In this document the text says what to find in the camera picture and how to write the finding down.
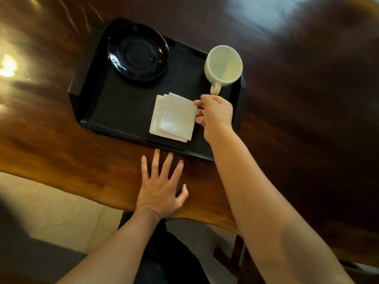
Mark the person's left hand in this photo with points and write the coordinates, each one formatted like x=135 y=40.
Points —
x=158 y=193

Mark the person's right hand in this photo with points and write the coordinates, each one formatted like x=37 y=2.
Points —
x=217 y=116

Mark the person's left little finger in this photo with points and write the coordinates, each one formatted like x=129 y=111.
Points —
x=144 y=168

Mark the person's left middle finger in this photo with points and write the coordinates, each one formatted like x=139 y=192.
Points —
x=166 y=166

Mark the person's right fingers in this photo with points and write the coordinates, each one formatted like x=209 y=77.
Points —
x=202 y=110

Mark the person's left thumb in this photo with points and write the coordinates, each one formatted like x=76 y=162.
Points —
x=183 y=194

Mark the white paper napkin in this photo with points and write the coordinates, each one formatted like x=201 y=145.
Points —
x=155 y=124
x=178 y=116
x=161 y=110

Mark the person's left forearm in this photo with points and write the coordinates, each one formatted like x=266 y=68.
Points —
x=118 y=251

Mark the person's right forearm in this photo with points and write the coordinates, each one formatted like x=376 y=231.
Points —
x=260 y=204

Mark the white ceramic cup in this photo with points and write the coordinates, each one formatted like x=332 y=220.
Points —
x=223 y=66

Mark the person's dark trousers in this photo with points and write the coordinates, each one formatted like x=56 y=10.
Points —
x=171 y=257

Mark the black plastic serving tray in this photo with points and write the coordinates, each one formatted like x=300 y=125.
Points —
x=118 y=109

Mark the black glossy saucer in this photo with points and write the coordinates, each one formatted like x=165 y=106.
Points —
x=138 y=52

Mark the dark wooden table leg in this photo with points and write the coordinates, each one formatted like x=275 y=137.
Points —
x=239 y=260

